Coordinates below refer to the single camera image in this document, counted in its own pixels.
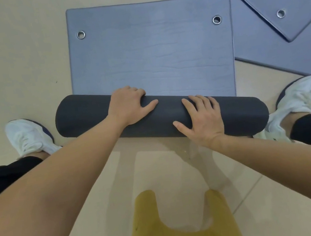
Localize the person's left hand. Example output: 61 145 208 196
103 81 162 130

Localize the person's right hand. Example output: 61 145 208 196
169 91 228 153

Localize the person's right forearm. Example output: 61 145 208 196
209 119 311 236

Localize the person's left forearm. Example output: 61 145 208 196
0 112 146 236

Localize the person's right white sneaker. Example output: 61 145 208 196
245 75 311 148

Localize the person's white sneaker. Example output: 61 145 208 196
245 75 311 148
4 112 64 162

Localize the person's left white sneaker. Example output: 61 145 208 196
4 112 64 162

